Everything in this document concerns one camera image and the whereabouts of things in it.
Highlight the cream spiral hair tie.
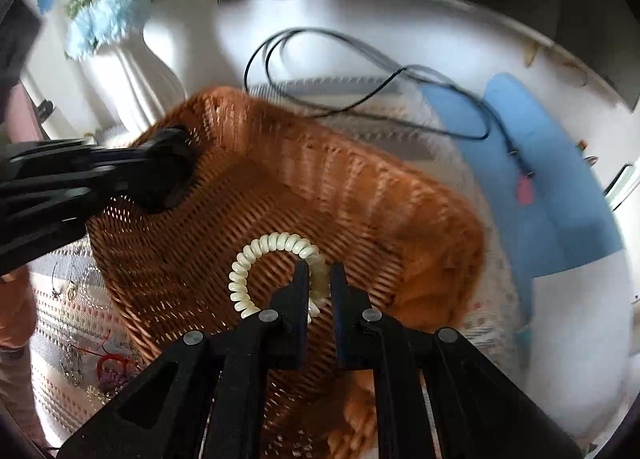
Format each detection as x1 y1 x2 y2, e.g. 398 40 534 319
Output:
228 231 332 325

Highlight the brown wicker basket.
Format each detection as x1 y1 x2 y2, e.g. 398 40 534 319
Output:
86 85 486 459

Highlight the left hand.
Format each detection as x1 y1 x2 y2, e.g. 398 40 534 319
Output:
0 266 46 445

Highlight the white ribbed vase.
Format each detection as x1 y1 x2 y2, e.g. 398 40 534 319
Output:
82 30 186 135

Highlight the striped woven table mat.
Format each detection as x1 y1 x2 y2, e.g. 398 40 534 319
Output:
29 237 144 449

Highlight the white folded cloth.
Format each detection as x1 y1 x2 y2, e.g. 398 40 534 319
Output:
525 250 632 439

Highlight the black cable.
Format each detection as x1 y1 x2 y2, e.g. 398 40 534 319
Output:
243 27 535 178

